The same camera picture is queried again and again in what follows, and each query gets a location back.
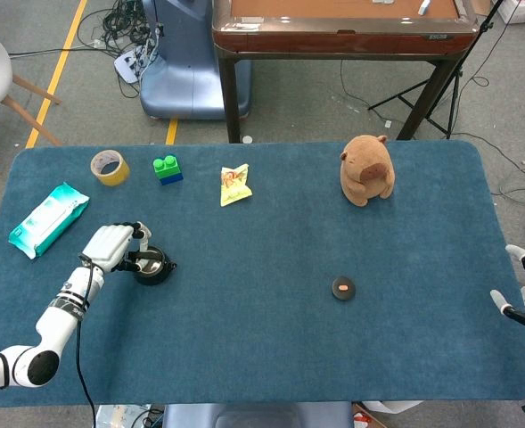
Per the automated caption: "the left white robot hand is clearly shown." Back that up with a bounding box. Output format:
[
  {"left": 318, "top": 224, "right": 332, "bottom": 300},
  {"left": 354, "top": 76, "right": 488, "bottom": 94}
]
[{"left": 79, "top": 221, "right": 154, "bottom": 274}]

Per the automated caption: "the black cast iron teapot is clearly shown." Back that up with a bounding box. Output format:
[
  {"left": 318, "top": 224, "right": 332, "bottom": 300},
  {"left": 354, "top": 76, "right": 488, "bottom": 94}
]
[{"left": 127, "top": 244, "right": 177, "bottom": 287}]

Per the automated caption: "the small black round disc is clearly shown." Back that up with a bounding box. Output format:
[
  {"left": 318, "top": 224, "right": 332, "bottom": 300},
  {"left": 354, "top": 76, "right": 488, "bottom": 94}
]
[{"left": 331, "top": 276, "right": 357, "bottom": 302}]

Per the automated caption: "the blue own robot base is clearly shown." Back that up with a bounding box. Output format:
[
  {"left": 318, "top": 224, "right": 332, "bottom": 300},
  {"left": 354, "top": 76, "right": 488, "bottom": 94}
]
[{"left": 161, "top": 402, "right": 355, "bottom": 428}]

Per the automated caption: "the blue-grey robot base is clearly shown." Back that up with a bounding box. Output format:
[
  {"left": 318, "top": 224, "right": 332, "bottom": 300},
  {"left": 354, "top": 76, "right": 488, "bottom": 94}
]
[{"left": 139, "top": 0, "right": 252, "bottom": 120}]

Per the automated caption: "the teal wet wipes pack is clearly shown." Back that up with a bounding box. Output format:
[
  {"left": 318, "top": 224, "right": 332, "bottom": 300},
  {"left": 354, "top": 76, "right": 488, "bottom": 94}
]
[{"left": 7, "top": 181, "right": 91, "bottom": 260}]

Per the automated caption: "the yellow tape roll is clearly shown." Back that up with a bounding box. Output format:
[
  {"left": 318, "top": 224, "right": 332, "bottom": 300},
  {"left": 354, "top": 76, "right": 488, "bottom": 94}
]
[{"left": 89, "top": 149, "right": 131, "bottom": 187}]

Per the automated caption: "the green and blue toy block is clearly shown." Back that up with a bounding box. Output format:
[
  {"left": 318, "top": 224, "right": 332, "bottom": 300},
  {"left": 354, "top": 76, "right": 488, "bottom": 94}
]
[{"left": 152, "top": 153, "right": 185, "bottom": 186}]

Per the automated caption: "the yellow snack bag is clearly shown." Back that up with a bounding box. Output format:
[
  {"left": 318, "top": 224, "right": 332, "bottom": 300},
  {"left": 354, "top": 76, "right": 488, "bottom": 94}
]
[{"left": 219, "top": 163, "right": 253, "bottom": 208}]

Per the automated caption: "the blue table mat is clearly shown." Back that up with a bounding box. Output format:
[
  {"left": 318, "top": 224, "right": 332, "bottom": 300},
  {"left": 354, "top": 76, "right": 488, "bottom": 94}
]
[{"left": 0, "top": 141, "right": 525, "bottom": 407}]

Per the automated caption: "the clear plastic package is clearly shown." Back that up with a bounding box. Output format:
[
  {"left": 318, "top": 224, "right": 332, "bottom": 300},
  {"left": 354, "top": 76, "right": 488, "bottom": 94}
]
[{"left": 94, "top": 404, "right": 152, "bottom": 428}]

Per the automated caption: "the white power strip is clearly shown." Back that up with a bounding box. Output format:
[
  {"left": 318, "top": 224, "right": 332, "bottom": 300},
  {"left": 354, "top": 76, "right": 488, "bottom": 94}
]
[{"left": 113, "top": 48, "right": 150, "bottom": 85}]

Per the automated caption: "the brown capybara plush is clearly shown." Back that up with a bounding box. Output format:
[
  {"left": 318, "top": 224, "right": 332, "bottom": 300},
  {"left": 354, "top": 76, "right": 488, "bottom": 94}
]
[{"left": 339, "top": 134, "right": 397, "bottom": 207}]

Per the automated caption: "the black tripod stand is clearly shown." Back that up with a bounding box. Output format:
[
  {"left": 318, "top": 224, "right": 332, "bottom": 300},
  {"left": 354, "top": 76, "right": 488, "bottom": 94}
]
[{"left": 367, "top": 0, "right": 506, "bottom": 140}]

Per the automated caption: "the white box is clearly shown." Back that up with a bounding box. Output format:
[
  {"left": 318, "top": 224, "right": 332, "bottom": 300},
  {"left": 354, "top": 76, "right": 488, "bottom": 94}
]
[{"left": 496, "top": 0, "right": 525, "bottom": 24}]

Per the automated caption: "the brown mahjong table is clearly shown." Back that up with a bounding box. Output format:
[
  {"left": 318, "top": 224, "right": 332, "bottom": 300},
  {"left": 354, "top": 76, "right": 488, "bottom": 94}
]
[{"left": 211, "top": 0, "right": 481, "bottom": 144}]

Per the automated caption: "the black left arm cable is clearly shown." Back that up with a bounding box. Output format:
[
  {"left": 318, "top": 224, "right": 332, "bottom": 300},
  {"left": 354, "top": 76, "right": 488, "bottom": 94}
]
[{"left": 77, "top": 252, "right": 98, "bottom": 428}]

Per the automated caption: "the black cable bundle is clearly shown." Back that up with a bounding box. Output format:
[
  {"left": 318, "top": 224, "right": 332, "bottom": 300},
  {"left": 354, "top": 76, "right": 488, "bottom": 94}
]
[{"left": 77, "top": 0, "right": 165, "bottom": 99}]

